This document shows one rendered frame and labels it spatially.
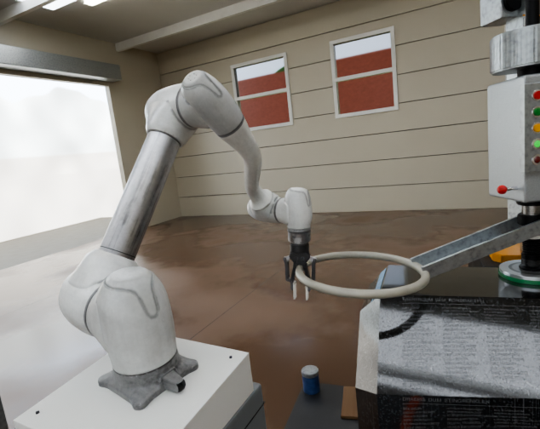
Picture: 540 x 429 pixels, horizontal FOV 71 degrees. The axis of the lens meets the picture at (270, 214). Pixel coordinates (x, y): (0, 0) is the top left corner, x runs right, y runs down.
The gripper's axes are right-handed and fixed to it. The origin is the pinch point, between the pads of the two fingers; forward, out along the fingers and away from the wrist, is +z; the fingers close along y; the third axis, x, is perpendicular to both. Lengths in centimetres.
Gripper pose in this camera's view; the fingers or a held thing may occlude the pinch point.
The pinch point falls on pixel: (301, 290)
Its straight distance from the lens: 156.0
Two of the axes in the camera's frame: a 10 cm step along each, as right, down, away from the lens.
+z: 0.4, 9.8, 1.8
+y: 9.6, 0.0, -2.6
